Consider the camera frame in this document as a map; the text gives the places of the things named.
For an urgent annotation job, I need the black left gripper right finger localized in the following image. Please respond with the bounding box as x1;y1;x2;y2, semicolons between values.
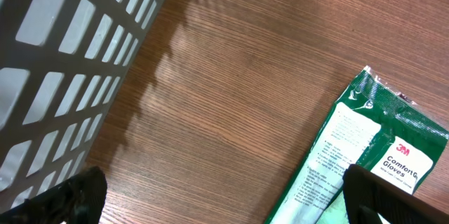
342;164;448;224

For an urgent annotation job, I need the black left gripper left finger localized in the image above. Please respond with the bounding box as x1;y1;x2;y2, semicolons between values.
1;166;107;224

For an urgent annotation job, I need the green glove package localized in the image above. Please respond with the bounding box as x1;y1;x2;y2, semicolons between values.
266;66;448;223

